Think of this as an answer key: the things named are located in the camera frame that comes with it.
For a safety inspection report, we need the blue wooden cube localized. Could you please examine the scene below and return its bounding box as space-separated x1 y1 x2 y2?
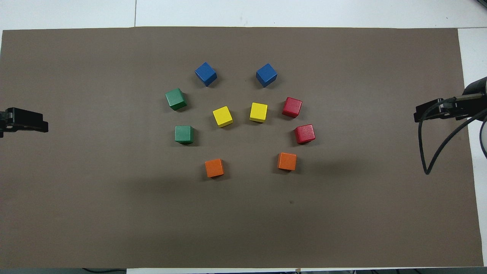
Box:
195 62 218 87
256 63 278 88

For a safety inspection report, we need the green wooden cube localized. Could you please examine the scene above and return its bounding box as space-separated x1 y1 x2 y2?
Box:
175 125 194 144
165 88 188 111

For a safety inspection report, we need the black cable at table edge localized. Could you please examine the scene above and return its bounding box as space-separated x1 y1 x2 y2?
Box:
82 268 127 274

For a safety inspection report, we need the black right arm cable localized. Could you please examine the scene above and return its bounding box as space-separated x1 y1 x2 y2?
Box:
418 97 487 175

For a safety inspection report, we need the red wooden cube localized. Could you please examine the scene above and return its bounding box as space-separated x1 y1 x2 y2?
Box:
282 97 303 118
294 124 316 145

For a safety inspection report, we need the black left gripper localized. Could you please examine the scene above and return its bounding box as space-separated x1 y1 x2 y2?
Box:
0 108 49 138

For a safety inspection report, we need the orange wooden cube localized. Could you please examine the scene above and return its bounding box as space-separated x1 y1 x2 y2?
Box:
205 158 224 178
277 152 297 171

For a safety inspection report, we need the yellow wooden cube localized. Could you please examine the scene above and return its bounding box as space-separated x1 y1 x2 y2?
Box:
249 102 268 123
212 106 234 128

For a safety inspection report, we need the brown table mat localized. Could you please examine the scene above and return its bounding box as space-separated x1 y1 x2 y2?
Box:
0 27 484 269

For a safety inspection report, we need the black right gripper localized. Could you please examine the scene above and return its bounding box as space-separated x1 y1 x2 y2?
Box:
414 97 470 123

